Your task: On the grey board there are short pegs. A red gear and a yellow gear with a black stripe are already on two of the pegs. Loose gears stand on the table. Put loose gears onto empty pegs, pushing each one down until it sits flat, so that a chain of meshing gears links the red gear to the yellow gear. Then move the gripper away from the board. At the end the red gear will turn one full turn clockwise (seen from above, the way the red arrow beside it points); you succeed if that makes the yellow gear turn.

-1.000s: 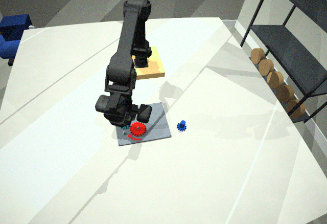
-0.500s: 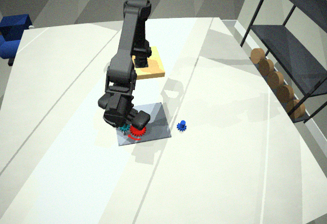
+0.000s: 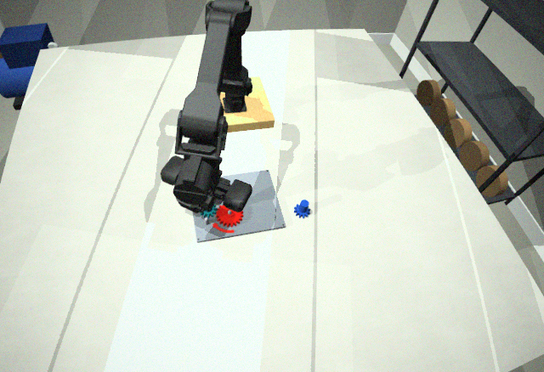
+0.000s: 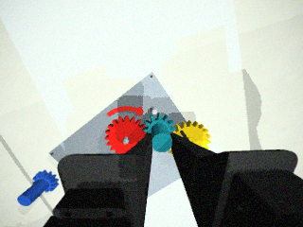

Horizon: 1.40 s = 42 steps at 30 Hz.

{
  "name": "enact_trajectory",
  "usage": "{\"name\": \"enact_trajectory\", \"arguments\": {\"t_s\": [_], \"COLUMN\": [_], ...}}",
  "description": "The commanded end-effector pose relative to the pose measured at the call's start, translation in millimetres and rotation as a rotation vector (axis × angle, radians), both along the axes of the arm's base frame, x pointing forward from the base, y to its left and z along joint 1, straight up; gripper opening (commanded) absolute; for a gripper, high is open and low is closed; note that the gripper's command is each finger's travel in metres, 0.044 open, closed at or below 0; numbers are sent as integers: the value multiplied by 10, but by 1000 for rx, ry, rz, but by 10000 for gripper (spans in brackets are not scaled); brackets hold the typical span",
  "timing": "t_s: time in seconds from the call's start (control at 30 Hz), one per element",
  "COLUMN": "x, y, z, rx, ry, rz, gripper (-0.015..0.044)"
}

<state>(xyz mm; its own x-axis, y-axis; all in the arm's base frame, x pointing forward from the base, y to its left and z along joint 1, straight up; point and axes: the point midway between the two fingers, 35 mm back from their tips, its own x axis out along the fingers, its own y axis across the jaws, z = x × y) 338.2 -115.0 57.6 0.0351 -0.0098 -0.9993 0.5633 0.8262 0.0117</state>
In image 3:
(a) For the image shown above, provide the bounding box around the blue gear with shaft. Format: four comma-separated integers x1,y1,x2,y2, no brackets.
294,200,310,219

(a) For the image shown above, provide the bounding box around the red gear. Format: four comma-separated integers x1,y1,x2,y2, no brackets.
216,206,243,227

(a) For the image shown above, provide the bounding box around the teal gear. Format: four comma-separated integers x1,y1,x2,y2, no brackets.
201,205,217,218

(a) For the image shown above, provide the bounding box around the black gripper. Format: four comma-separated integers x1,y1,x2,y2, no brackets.
161,155,252,213

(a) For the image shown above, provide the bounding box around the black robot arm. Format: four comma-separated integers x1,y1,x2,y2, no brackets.
173,0,252,213

